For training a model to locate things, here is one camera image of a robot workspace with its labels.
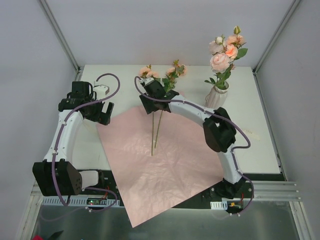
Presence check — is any cream printed ribbon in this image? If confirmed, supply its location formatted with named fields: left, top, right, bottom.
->
left=86, top=124, right=261, bottom=141

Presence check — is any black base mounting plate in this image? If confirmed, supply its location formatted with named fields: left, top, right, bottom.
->
left=74, top=167, right=287, bottom=209

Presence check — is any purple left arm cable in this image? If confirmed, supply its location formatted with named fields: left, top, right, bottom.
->
left=39, top=73, right=121, bottom=222

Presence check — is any left slotted cable duct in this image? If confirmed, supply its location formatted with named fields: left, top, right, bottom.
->
left=42, top=196, right=120, bottom=208

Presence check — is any small peach rose stem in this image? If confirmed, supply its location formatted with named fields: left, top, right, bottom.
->
left=138, top=64, right=159, bottom=156

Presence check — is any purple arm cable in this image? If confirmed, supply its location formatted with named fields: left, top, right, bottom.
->
left=39, top=73, right=121, bottom=222
left=134, top=75, right=255, bottom=221

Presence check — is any peach rose stem leafy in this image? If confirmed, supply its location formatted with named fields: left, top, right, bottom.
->
left=150, top=59, right=187, bottom=151

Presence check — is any right aluminium frame post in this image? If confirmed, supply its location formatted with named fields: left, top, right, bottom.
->
left=252, top=0, right=302, bottom=76

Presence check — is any right slotted cable duct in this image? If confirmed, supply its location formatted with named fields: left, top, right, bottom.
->
left=210, top=199, right=244, bottom=211

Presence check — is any aluminium side rail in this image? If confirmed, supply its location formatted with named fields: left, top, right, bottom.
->
left=44, top=71, right=83, bottom=176
left=252, top=71, right=287, bottom=180

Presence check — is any slotted cable duct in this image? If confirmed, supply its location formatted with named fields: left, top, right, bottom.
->
left=210, top=199, right=244, bottom=211
left=42, top=196, right=120, bottom=208

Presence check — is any aluminium frame post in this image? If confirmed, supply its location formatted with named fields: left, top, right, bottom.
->
left=252, top=0, right=302, bottom=76
left=37, top=0, right=81, bottom=74

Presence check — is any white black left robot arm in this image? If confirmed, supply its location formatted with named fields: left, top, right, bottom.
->
left=32, top=81, right=114, bottom=197

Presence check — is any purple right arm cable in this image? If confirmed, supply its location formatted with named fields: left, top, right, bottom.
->
left=134, top=75, right=255, bottom=221

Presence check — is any aluminium front frame rail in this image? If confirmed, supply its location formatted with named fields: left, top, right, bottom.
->
left=30, top=181, right=301, bottom=201

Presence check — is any right aluminium side rail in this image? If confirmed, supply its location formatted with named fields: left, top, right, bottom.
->
left=252, top=71, right=287, bottom=180

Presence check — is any left aluminium frame post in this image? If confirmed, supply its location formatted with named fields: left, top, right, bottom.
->
left=37, top=0, right=81, bottom=74

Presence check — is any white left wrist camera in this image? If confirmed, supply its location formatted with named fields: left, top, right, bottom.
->
left=93, top=81, right=110, bottom=99

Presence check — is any pale pink rose stem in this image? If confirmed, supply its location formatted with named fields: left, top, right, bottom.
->
left=209, top=35, right=230, bottom=87

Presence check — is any white ribbed ceramic vase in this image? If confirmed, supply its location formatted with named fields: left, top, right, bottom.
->
left=204, top=81, right=230, bottom=109

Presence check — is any red object at bottom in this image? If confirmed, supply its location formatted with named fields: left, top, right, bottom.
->
left=31, top=235, right=44, bottom=240

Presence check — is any left aluminium side rail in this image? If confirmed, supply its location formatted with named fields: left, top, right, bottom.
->
left=44, top=71, right=83, bottom=176

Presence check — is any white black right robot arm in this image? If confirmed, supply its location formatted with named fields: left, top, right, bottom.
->
left=134, top=76, right=246, bottom=199

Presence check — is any orange rose stem with bud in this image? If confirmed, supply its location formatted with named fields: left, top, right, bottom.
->
left=217, top=25, right=248, bottom=90

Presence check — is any pink wrapping paper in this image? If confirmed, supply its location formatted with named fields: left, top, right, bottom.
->
left=97, top=92, right=223, bottom=227

